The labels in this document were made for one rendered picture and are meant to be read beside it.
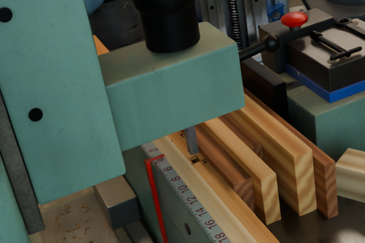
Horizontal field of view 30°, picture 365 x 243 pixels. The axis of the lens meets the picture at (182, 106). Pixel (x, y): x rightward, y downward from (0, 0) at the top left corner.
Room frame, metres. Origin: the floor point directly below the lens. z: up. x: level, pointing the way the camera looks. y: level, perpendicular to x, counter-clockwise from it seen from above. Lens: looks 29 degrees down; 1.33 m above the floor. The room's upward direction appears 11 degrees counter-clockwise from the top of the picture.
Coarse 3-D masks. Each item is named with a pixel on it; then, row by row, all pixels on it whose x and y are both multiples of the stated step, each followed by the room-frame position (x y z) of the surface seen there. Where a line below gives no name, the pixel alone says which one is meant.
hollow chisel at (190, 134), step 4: (188, 128) 0.58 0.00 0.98; (192, 128) 0.58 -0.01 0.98; (184, 132) 0.58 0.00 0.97; (188, 132) 0.58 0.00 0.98; (192, 132) 0.58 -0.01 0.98; (188, 136) 0.58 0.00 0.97; (192, 136) 0.58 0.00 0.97; (196, 136) 0.58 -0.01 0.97; (188, 140) 0.58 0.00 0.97; (192, 140) 0.58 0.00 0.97; (196, 140) 0.58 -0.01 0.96; (188, 144) 0.58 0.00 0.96; (192, 144) 0.58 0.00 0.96; (196, 144) 0.58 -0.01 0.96; (188, 148) 0.58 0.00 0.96; (192, 148) 0.58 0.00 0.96; (196, 148) 0.58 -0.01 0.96; (192, 152) 0.58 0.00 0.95; (196, 152) 0.58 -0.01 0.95
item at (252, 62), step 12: (252, 60) 0.67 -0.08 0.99; (252, 72) 0.65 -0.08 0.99; (264, 72) 0.64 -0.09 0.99; (252, 84) 0.65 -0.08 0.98; (264, 84) 0.63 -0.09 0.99; (276, 84) 0.61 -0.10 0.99; (288, 84) 0.66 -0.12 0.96; (300, 84) 0.66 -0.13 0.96; (264, 96) 0.63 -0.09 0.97; (276, 96) 0.61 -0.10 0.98; (276, 108) 0.61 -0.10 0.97; (288, 120) 0.61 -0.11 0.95
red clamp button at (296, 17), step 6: (294, 12) 0.71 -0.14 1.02; (300, 12) 0.71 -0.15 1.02; (282, 18) 0.70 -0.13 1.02; (288, 18) 0.70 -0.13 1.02; (294, 18) 0.69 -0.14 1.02; (300, 18) 0.69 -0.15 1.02; (306, 18) 0.70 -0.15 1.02; (288, 24) 0.69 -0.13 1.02; (294, 24) 0.69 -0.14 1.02; (300, 24) 0.69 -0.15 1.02
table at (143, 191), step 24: (144, 192) 0.63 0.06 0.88; (168, 216) 0.55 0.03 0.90; (288, 216) 0.51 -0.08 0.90; (312, 216) 0.51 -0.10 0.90; (336, 216) 0.50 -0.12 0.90; (360, 216) 0.50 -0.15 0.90; (168, 240) 0.57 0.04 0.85; (288, 240) 0.48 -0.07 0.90; (312, 240) 0.48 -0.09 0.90; (336, 240) 0.47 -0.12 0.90; (360, 240) 0.46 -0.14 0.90
